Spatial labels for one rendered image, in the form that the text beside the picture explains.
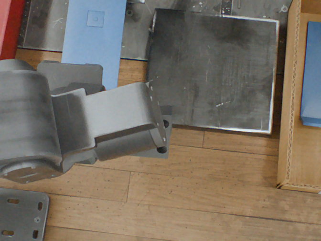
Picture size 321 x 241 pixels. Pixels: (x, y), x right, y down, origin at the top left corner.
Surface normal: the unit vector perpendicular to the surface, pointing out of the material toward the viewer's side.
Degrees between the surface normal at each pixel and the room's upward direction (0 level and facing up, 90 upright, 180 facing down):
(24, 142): 19
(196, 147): 0
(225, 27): 0
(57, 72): 32
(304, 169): 0
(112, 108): 9
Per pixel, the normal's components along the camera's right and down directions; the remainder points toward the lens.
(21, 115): 0.30, -0.32
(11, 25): 0.99, 0.11
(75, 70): -0.04, 0.29
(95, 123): -0.17, -0.22
